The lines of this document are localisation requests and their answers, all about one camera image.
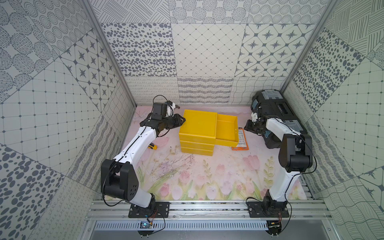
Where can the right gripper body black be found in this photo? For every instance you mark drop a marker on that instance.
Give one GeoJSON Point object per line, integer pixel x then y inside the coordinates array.
{"type": "Point", "coordinates": [253, 127]}

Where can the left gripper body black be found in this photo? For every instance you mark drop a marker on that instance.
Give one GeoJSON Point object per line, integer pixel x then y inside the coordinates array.
{"type": "Point", "coordinates": [173, 121]}

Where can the yellow plastic drawer cabinet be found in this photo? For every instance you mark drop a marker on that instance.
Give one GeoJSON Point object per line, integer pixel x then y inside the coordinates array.
{"type": "Point", "coordinates": [198, 134]}

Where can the orange white seed bag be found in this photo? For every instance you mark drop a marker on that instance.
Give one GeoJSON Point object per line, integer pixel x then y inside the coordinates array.
{"type": "Point", "coordinates": [242, 144]}

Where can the yellow top drawer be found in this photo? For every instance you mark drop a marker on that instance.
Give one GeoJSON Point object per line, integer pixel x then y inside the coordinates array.
{"type": "Point", "coordinates": [227, 133]}

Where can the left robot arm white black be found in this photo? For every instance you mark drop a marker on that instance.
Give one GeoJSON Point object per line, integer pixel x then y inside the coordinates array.
{"type": "Point", "coordinates": [118, 176]}

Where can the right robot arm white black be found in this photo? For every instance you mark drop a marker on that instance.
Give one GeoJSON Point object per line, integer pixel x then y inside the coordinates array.
{"type": "Point", "coordinates": [295, 157]}

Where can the black plastic toolbox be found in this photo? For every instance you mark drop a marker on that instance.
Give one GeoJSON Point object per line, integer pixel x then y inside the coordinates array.
{"type": "Point", "coordinates": [272, 105]}

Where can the yellow black utility knife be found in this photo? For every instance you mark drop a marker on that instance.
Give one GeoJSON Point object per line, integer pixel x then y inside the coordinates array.
{"type": "Point", "coordinates": [152, 146]}

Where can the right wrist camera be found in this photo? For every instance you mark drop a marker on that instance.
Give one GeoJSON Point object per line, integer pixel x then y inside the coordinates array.
{"type": "Point", "coordinates": [256, 117]}

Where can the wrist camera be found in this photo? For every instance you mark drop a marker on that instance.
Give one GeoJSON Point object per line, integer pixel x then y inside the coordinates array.
{"type": "Point", "coordinates": [162, 110]}
{"type": "Point", "coordinates": [256, 117]}

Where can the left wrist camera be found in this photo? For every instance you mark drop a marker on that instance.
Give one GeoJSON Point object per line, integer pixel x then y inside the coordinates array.
{"type": "Point", "coordinates": [162, 110]}

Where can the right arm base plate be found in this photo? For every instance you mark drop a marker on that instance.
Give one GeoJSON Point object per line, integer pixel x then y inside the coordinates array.
{"type": "Point", "coordinates": [268, 210]}

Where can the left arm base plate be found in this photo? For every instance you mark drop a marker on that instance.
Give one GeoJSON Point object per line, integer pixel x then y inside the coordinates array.
{"type": "Point", "coordinates": [161, 209]}

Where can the aluminium frame rail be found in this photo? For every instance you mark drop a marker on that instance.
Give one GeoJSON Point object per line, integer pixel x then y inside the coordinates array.
{"type": "Point", "coordinates": [209, 210]}

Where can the white slotted cable duct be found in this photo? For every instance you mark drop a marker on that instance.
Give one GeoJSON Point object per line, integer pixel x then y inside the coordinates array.
{"type": "Point", "coordinates": [186, 225]}

